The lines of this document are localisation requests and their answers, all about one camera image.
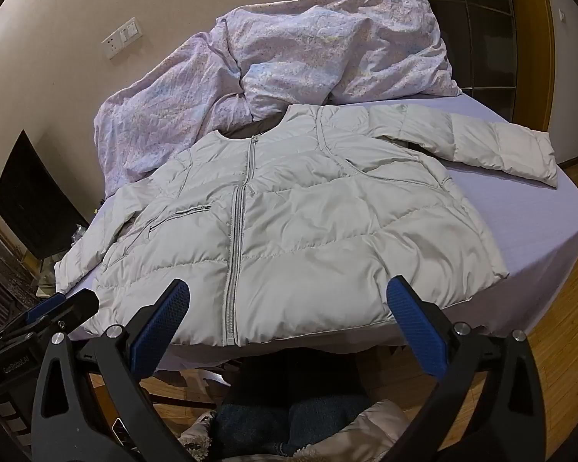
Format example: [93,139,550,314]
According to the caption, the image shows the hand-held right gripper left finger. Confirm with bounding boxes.
[31,278,198,462]

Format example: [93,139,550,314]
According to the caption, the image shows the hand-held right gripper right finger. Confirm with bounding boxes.
[386,276,547,462]

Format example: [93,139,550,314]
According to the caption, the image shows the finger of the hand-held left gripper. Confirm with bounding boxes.
[0,293,67,334]
[0,290,100,347]

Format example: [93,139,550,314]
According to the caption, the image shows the beige puffer jacket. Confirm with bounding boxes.
[54,104,558,348]

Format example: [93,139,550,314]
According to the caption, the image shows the cluttered bedside table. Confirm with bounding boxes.
[29,224,90,299]

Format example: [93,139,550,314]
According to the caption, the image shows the dark patterned curtain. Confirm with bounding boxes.
[0,221,37,333]

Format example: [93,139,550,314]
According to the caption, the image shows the black television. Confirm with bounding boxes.
[0,130,76,261]

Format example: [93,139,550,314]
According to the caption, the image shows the person's legs in jeans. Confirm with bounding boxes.
[211,385,374,458]

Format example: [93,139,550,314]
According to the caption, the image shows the bed with lavender sheet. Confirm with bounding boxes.
[53,91,578,371]

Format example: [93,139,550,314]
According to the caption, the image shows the wooden framed glass door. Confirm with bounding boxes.
[405,0,557,132]

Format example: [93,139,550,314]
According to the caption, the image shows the pale floral duvet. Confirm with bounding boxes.
[95,0,463,200]

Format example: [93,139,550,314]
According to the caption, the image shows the white wall socket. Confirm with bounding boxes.
[101,33,122,60]

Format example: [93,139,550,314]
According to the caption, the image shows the white light switch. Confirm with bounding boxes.
[118,17,141,43]

